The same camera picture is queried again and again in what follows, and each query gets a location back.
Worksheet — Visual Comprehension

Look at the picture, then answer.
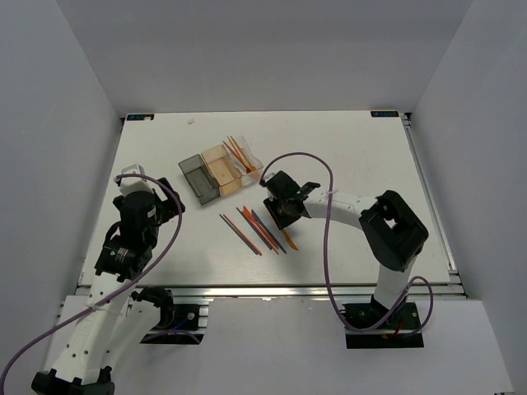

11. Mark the orange plastic knife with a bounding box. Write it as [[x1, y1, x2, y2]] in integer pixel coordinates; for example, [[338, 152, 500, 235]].
[[282, 229, 298, 251]]

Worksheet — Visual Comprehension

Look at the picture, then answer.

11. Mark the orange yellow fork bottom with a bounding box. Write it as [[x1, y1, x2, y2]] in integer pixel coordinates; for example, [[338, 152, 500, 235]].
[[228, 136, 253, 172]]

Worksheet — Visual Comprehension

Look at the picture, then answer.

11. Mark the red plastic fork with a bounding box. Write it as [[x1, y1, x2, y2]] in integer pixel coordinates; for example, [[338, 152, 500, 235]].
[[222, 142, 252, 173]]

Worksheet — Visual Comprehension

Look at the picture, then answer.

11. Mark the red chopstick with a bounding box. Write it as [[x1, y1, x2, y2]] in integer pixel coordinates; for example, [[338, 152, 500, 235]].
[[228, 221, 262, 252]]

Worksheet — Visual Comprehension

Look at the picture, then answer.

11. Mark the orange plastic fork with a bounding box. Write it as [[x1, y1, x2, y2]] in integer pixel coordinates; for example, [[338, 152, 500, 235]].
[[227, 140, 256, 172]]

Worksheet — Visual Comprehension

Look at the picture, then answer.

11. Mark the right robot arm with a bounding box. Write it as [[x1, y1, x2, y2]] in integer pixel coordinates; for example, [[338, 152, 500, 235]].
[[260, 171, 429, 328]]

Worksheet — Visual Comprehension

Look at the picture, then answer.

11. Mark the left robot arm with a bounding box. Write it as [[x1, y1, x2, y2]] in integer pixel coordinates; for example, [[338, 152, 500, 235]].
[[31, 173, 185, 394]]

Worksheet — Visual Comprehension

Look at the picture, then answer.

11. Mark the blue plastic knife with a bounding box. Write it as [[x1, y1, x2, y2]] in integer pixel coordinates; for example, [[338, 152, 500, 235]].
[[250, 209, 287, 253]]

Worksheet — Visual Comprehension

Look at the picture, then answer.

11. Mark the red plastic knife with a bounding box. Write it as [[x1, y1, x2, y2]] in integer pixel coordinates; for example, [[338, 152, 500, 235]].
[[243, 206, 278, 249]]

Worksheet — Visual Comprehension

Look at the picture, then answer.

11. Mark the clear transparent container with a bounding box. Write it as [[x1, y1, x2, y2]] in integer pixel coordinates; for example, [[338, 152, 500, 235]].
[[224, 135, 263, 187]]

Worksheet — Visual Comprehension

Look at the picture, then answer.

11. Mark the orange transparent container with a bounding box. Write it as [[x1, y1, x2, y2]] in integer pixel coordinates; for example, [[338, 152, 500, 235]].
[[201, 145, 242, 197]]

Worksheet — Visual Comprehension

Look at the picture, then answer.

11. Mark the grey transparent container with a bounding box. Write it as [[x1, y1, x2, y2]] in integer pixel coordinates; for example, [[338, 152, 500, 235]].
[[179, 154, 220, 206]]

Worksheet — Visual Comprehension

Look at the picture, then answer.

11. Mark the left blue table label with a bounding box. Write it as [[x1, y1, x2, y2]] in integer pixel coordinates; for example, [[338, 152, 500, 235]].
[[126, 114, 155, 122]]

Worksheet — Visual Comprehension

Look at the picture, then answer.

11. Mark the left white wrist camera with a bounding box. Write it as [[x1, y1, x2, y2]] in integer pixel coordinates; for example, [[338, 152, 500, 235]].
[[114, 164, 153, 197]]

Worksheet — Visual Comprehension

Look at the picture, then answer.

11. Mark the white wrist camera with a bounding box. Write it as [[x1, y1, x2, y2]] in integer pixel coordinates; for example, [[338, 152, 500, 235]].
[[259, 173, 274, 198], [114, 164, 153, 197]]

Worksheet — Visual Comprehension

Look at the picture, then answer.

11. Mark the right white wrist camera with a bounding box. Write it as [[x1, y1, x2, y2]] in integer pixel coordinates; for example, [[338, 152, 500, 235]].
[[259, 173, 274, 198]]

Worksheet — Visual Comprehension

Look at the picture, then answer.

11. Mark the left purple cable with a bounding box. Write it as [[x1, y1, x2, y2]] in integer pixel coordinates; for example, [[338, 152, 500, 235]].
[[0, 173, 184, 395]]

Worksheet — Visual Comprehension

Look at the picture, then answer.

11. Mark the purple cable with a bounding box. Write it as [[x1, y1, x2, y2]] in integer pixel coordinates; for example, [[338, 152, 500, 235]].
[[0, 173, 184, 395], [259, 151, 434, 332]]

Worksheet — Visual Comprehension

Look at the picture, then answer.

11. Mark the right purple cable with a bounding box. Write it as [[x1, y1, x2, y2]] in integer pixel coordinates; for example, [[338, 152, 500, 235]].
[[259, 151, 434, 332]]

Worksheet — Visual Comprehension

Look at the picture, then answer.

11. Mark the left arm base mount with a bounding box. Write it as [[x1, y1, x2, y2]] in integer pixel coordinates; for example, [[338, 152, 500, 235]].
[[131, 287, 204, 345]]

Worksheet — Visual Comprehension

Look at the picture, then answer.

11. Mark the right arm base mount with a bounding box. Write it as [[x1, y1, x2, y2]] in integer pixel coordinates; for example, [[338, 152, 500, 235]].
[[340, 302, 424, 350]]

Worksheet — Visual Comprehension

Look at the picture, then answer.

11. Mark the aluminium front rail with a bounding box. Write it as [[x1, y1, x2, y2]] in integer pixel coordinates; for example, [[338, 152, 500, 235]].
[[76, 282, 469, 300]]

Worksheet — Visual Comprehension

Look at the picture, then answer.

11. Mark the aluminium rail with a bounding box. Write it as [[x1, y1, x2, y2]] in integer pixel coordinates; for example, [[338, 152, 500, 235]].
[[76, 282, 469, 300], [399, 113, 468, 299]]

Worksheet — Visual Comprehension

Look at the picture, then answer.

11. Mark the aluminium right rail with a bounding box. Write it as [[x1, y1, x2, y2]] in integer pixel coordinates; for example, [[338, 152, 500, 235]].
[[399, 113, 468, 299]]

